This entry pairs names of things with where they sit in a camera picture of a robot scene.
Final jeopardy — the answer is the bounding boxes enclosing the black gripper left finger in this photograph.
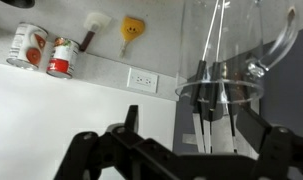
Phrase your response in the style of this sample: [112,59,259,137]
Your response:
[53,104,159,180]

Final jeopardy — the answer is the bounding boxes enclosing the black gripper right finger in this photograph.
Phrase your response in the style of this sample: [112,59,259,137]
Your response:
[235,105,303,180]

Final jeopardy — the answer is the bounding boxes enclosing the small spice jar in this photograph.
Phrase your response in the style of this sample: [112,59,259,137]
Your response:
[5,21,49,72]

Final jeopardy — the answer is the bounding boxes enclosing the wide blade kitchen knife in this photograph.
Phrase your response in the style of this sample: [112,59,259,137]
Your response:
[210,103,237,155]

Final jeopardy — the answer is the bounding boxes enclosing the long pointed kitchen knife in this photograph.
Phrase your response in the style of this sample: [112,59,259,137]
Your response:
[191,103,207,154]

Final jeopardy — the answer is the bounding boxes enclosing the yellow smiley spatula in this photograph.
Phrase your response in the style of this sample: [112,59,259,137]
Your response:
[117,16,146,60]

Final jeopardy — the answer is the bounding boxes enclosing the white wall outlet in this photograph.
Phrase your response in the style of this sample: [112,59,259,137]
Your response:
[126,67,160,94]

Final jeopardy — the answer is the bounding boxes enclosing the clear glass jar with handle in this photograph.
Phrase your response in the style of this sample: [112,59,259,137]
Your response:
[175,0,301,105]

